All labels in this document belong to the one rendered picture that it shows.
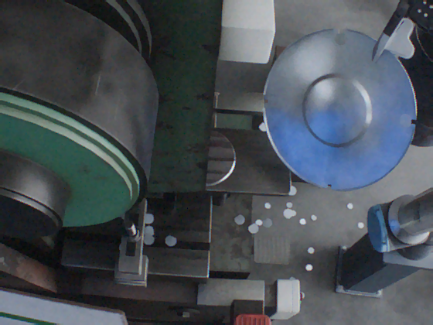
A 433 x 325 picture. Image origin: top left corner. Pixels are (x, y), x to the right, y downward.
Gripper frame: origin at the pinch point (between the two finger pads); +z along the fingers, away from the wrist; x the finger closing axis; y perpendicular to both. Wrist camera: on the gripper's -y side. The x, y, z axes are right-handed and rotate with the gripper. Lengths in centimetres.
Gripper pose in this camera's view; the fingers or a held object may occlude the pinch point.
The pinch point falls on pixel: (374, 53)
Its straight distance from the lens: 76.9
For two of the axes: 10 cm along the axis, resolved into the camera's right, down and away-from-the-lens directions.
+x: 4.1, -1.5, 9.0
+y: 7.6, 6.0, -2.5
